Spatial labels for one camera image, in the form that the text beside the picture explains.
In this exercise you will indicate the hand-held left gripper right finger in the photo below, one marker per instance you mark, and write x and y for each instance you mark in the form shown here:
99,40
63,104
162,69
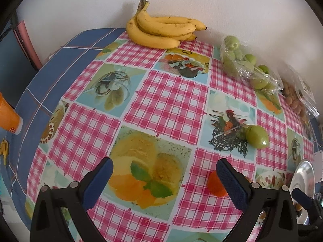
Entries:
232,181

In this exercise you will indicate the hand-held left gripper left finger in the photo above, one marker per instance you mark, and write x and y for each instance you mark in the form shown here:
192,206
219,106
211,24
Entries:
99,181

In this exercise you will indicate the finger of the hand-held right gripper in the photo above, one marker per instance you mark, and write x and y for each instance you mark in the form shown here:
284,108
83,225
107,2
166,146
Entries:
301,198

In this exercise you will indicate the mandarin orange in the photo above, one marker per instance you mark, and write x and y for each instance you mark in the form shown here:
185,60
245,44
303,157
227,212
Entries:
214,185

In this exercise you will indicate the large metal bowl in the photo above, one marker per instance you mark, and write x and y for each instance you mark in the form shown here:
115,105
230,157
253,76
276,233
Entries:
304,174

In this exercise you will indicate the pile of small green fruits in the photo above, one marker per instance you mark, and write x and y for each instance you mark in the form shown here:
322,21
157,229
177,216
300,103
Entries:
237,58

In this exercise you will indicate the white plastic box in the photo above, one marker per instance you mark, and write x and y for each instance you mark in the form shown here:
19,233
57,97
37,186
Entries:
318,166

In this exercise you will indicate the loose green apple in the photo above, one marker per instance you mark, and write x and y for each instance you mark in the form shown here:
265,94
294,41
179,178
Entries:
257,136

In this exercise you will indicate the pile of brown longans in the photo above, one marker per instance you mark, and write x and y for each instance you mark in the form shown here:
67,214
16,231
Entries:
292,98

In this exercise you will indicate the pink checked printed tablecloth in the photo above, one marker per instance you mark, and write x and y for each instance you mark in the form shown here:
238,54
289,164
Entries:
171,98

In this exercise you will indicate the clear plastic lidded box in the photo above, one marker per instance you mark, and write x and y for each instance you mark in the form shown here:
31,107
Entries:
302,88

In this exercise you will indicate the orange cup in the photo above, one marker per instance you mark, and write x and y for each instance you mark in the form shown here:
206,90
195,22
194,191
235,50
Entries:
7,116

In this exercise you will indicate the clear plastic tray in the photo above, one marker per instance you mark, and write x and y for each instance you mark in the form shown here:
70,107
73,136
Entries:
242,65

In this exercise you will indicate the blue tablecloth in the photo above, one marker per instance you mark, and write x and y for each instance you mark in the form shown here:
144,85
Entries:
63,63

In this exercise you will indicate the pink board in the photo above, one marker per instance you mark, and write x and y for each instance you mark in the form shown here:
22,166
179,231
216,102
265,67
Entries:
29,45

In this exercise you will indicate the yellow banana bunch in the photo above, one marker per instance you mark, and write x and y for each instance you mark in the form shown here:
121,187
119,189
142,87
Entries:
156,36

